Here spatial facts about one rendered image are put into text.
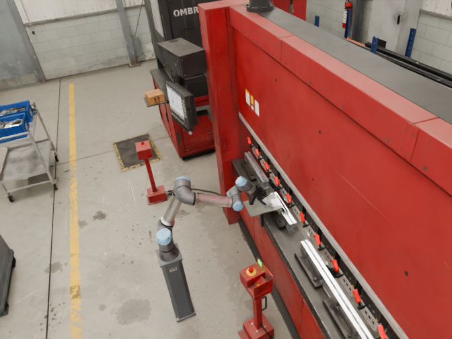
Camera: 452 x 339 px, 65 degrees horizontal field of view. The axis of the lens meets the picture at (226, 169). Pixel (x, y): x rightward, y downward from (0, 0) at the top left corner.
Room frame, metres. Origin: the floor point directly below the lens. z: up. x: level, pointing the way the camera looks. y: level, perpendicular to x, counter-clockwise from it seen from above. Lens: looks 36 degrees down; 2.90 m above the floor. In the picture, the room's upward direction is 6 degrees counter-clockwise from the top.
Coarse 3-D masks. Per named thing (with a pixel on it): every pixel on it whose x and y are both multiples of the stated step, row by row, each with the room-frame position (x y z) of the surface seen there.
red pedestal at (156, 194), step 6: (138, 144) 3.53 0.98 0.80; (144, 144) 3.52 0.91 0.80; (138, 150) 3.40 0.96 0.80; (144, 150) 3.40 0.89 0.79; (150, 150) 3.41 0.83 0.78; (138, 156) 3.38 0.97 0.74; (144, 156) 3.39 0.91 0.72; (150, 156) 3.41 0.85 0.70; (150, 168) 3.47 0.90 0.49; (150, 174) 3.47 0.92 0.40; (150, 180) 3.46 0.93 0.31; (156, 186) 3.58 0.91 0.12; (162, 186) 3.56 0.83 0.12; (150, 192) 3.47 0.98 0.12; (156, 192) 3.45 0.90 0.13; (162, 192) 3.44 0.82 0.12; (150, 198) 3.39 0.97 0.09; (156, 198) 3.40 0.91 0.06; (162, 198) 3.42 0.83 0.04; (150, 204) 3.37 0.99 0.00
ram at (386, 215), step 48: (240, 48) 2.76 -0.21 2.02; (240, 96) 2.84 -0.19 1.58; (288, 96) 1.90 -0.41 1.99; (288, 144) 1.89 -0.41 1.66; (336, 144) 1.38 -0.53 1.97; (384, 144) 1.09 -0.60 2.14; (336, 192) 1.33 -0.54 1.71; (384, 192) 1.03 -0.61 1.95; (432, 192) 0.83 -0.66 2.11; (336, 240) 1.28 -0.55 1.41; (384, 240) 0.97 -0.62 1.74; (432, 240) 0.78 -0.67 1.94; (384, 288) 0.90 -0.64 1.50; (432, 288) 0.72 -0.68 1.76; (432, 336) 0.65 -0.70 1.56
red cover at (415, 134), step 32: (256, 32) 2.34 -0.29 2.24; (288, 32) 2.08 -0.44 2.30; (288, 64) 1.87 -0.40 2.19; (320, 64) 1.54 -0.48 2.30; (352, 96) 1.28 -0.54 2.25; (384, 96) 1.16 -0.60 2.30; (384, 128) 1.08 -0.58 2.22; (416, 128) 0.94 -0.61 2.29; (448, 128) 0.91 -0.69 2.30; (416, 160) 0.91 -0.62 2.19; (448, 160) 0.80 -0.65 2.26
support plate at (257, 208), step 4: (268, 196) 2.16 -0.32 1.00; (272, 196) 2.15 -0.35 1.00; (248, 200) 2.13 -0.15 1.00; (256, 200) 2.12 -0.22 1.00; (244, 204) 2.09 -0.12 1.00; (248, 204) 2.09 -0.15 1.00; (256, 204) 2.08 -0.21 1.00; (260, 204) 2.07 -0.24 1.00; (248, 208) 2.05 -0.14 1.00; (252, 208) 2.04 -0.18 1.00; (256, 208) 2.04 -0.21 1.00; (260, 208) 2.03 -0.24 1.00; (264, 208) 2.03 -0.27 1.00; (268, 208) 2.02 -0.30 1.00; (272, 208) 2.02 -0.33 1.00; (276, 208) 2.01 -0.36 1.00; (280, 208) 2.01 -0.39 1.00; (248, 212) 2.00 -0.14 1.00; (252, 212) 2.00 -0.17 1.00; (256, 212) 1.99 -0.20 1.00; (260, 212) 1.99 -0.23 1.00; (264, 212) 1.98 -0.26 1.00; (268, 212) 1.99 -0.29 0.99; (252, 216) 1.96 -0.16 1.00
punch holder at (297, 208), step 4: (296, 196) 1.75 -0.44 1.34; (296, 200) 1.74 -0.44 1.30; (296, 204) 1.74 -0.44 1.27; (300, 204) 1.69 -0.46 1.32; (292, 208) 1.79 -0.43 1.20; (296, 208) 1.73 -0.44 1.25; (300, 208) 1.68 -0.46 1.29; (304, 208) 1.66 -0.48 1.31; (296, 212) 1.73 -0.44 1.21; (300, 212) 1.68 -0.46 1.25; (304, 212) 1.66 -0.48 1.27; (296, 216) 1.73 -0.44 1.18; (304, 216) 1.66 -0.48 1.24; (300, 220) 1.67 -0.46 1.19
